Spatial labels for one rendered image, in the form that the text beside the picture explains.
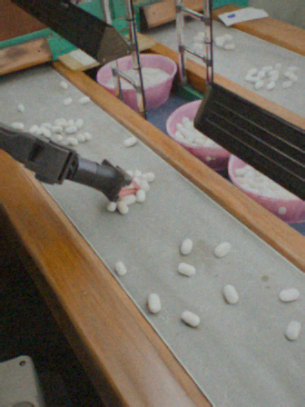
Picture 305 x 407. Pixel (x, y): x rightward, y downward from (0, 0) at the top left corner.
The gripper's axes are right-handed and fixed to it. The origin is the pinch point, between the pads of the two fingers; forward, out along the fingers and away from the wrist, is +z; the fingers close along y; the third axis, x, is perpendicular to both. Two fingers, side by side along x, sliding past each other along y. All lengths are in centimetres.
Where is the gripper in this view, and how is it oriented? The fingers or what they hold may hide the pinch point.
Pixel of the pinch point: (136, 189)
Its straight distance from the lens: 124.3
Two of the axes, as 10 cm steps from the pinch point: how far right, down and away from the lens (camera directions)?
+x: -4.8, 8.4, 2.3
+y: -5.1, -4.9, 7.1
